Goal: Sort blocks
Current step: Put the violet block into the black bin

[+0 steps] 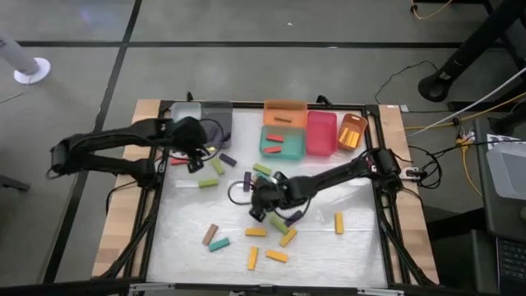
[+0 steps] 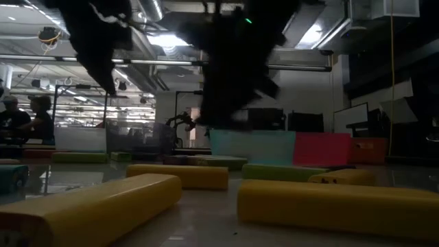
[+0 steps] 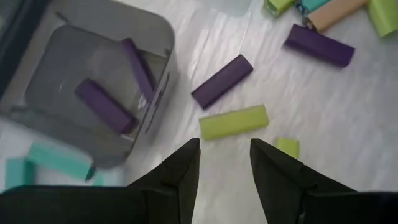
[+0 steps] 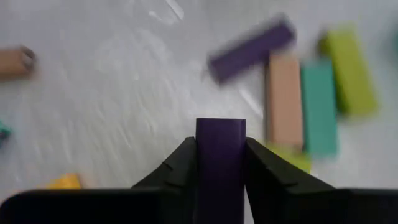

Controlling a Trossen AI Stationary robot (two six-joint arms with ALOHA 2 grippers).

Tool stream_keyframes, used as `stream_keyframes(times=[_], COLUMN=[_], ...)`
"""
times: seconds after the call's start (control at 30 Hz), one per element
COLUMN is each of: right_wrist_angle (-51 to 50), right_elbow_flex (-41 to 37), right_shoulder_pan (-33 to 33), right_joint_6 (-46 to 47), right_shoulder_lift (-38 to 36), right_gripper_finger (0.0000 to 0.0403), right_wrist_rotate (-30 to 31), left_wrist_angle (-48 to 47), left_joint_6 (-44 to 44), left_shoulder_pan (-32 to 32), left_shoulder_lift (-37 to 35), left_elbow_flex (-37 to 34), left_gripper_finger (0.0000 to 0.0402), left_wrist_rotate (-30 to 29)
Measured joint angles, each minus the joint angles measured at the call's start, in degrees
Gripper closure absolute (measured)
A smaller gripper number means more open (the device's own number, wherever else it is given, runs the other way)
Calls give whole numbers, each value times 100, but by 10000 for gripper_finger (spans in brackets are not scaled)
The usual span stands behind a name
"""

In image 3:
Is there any grey translucent plastic bin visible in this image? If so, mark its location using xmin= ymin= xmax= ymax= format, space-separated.
xmin=0 ymin=0 xmax=180 ymax=169

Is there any black table frame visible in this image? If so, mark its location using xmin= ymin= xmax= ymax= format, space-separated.
xmin=0 ymin=0 xmax=52 ymax=97

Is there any tan wooden block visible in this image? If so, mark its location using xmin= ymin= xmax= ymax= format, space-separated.
xmin=303 ymin=0 xmax=369 ymax=33

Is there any teal wooden block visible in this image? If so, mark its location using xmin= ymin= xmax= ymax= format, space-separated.
xmin=4 ymin=157 xmax=37 ymax=189
xmin=298 ymin=0 xmax=332 ymax=13
xmin=26 ymin=142 xmax=96 ymax=181

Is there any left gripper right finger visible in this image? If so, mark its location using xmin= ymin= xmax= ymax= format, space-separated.
xmin=249 ymin=138 xmax=358 ymax=224

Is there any purple wooden block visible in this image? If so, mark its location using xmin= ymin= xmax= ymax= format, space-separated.
xmin=283 ymin=24 xmax=356 ymax=68
xmin=74 ymin=78 xmax=139 ymax=136
xmin=120 ymin=37 xmax=157 ymax=104
xmin=190 ymin=54 xmax=254 ymax=110

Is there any lime green wooden block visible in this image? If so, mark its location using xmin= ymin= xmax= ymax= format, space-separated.
xmin=275 ymin=136 xmax=300 ymax=159
xmin=198 ymin=104 xmax=270 ymax=141
xmin=368 ymin=0 xmax=398 ymax=38
xmin=263 ymin=0 xmax=298 ymax=18

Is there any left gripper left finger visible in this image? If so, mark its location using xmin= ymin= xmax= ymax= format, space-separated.
xmin=129 ymin=138 xmax=201 ymax=224

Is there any white plastic table sheet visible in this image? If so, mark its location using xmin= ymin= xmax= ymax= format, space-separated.
xmin=0 ymin=0 xmax=398 ymax=224

